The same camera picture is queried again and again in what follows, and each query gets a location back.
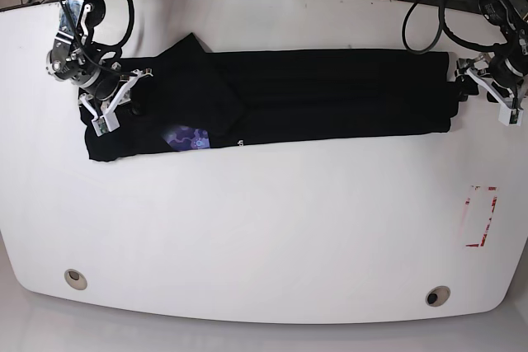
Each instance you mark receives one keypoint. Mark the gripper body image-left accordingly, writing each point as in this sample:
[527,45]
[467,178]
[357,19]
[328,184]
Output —
[102,87]

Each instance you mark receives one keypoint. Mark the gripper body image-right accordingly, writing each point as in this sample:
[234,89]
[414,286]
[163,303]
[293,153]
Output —
[510,73]

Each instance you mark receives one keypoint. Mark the black t-shirt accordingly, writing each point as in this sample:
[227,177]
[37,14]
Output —
[196,99]

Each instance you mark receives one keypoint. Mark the red tape rectangle marking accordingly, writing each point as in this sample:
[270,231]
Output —
[478,214]

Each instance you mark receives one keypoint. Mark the left table cable grommet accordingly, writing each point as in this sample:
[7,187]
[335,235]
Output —
[75,280]

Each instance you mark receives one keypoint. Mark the table cable grommet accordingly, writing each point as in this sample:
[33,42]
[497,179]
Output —
[75,280]
[437,296]

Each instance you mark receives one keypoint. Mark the right table cable grommet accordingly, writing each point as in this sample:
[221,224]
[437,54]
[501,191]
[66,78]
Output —
[437,296]

